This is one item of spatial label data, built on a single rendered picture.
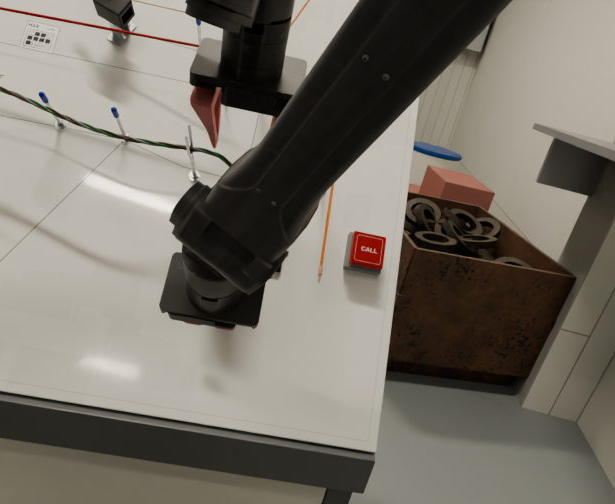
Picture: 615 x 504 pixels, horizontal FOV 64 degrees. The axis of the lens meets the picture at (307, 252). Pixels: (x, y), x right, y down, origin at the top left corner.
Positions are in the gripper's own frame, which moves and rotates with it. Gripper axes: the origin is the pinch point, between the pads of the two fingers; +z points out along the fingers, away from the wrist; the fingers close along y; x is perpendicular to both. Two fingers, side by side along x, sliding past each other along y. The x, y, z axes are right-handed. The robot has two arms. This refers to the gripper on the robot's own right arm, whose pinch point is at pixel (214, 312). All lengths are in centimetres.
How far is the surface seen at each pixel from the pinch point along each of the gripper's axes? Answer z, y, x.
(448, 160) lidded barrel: 329, -180, -287
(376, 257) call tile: 5.4, -21.2, -13.9
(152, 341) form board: 11.4, 7.9, 2.5
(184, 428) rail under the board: 12.7, 1.2, 12.9
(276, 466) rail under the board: 15.2, -12.1, 15.9
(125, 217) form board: 8.9, 15.8, -14.1
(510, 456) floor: 148, -127, -2
